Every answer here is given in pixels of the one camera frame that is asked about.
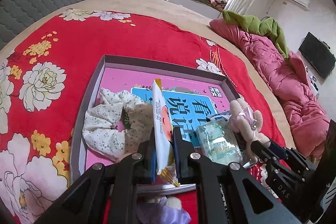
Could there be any beige plush toy purple dress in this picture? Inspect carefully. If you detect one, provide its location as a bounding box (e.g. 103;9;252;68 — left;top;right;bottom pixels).
135;195;192;224

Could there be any beige plush toy pink bow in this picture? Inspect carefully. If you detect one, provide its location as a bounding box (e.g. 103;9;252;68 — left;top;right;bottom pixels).
228;98;271;147

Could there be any grey cardboard box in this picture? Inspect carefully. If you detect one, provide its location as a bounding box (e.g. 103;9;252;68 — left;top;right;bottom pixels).
70;55;240;194

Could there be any blue and white packet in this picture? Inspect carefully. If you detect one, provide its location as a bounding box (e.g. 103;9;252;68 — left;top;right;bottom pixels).
206;111;232;123

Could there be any green tissue pack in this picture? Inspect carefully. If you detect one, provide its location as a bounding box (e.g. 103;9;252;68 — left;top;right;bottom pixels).
196;121;243;165

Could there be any red floral blanket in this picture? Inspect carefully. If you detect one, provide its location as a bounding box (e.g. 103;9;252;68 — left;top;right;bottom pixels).
0;5;289;224

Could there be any white floral scrunchie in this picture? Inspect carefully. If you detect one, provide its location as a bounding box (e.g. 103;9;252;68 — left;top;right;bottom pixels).
82;88;155;163

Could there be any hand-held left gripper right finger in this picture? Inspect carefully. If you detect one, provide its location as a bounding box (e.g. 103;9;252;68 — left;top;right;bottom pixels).
172;127;302;224

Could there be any pink quilt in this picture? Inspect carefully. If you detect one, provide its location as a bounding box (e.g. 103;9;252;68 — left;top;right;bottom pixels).
209;18;334;159

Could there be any green blanket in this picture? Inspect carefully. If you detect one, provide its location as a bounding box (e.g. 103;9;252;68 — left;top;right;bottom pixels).
223;10;290;59

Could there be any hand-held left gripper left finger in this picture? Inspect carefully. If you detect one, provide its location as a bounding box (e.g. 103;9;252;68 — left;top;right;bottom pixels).
35;130;158;224

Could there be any pink and blue book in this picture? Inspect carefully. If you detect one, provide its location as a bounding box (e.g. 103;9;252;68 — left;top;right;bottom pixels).
87;67;226;161

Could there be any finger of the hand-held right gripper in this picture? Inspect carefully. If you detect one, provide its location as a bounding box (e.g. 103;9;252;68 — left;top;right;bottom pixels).
267;139;316;175
250;139;308;184

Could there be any black television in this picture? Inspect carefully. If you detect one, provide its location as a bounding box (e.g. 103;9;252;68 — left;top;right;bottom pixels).
298;32;336;80

